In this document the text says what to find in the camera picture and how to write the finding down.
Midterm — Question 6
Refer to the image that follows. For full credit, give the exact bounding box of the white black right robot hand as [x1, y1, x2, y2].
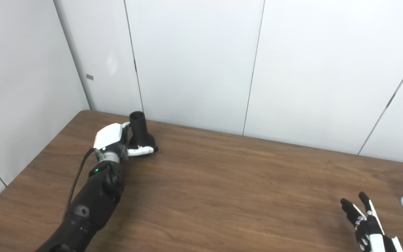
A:
[340, 191, 403, 252]

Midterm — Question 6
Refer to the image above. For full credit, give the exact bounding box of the black flared nozzle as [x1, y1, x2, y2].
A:
[128, 111, 159, 158]

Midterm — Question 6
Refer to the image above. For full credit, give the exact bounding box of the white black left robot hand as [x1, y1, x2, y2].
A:
[93, 122, 159, 163]

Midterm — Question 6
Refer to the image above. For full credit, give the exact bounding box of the grey wall corner post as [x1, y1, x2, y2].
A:
[53, 0, 95, 111]

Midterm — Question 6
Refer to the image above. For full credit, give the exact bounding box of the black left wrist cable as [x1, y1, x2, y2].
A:
[63, 148, 97, 221]

